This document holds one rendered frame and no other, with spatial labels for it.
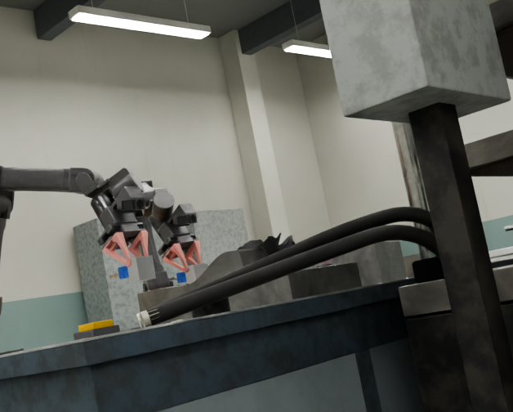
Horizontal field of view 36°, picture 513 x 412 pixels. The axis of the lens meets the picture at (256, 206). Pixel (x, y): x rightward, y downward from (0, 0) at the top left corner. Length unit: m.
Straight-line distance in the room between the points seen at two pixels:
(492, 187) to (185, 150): 3.62
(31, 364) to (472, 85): 0.82
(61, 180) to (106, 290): 5.82
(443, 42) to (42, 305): 6.90
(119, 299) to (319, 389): 6.32
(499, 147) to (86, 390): 0.90
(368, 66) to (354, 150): 9.37
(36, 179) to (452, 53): 1.09
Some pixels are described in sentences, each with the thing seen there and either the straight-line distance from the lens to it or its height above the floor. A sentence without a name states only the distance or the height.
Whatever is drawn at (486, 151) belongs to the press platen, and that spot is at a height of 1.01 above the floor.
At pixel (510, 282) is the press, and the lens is 1.49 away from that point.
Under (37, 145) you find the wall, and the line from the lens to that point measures 8.29.
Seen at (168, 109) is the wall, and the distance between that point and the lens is 9.42.
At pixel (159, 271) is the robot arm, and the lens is 2.39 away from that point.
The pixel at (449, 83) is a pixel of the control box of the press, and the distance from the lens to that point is 1.27.
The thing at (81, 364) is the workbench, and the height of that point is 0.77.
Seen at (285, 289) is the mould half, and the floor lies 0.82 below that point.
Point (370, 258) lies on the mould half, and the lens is 2.06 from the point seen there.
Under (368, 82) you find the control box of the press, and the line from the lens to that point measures 1.26.
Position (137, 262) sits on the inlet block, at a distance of 1.81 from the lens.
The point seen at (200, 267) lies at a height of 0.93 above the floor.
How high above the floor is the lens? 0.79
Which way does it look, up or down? 7 degrees up
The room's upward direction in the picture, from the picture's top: 11 degrees counter-clockwise
